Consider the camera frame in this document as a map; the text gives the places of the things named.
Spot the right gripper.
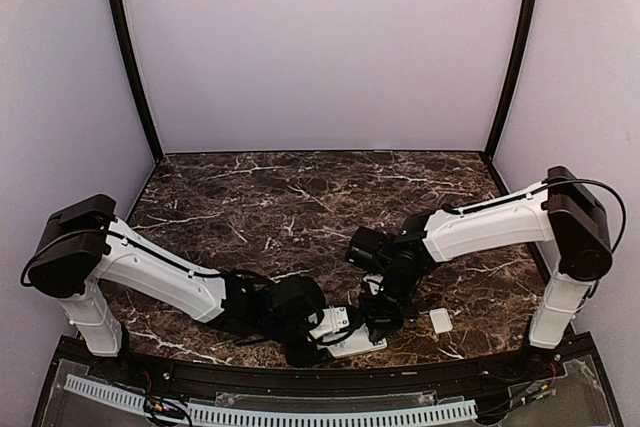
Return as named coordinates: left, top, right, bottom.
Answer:
left=357, top=269, right=421, bottom=339

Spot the white remote control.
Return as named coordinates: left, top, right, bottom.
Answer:
left=327, top=324, right=387, bottom=359

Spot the white battery cover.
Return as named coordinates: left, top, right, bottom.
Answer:
left=429, top=308, right=453, bottom=334

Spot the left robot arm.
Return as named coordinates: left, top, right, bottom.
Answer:
left=20, top=194, right=329, bottom=383

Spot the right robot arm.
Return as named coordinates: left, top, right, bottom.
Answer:
left=346, top=166, right=621, bottom=381

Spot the black front table rail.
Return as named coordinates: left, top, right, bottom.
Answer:
left=83, top=351, right=565, bottom=398

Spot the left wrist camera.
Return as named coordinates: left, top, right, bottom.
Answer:
left=307, top=306, right=362, bottom=346

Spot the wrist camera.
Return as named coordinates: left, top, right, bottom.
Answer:
left=307, top=306, right=362, bottom=346
left=362, top=274, right=383, bottom=296

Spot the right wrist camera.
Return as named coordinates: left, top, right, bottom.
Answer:
left=362, top=274, right=383, bottom=296

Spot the white slotted cable duct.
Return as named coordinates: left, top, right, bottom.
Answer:
left=64, top=374, right=479, bottom=426

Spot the right black frame post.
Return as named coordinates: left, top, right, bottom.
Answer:
left=484, top=0, right=536, bottom=160

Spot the black frame post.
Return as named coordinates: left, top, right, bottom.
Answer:
left=484, top=0, right=536, bottom=160
left=108, top=0, right=164, bottom=163

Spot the left black frame post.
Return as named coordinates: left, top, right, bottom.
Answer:
left=108, top=0, right=164, bottom=163

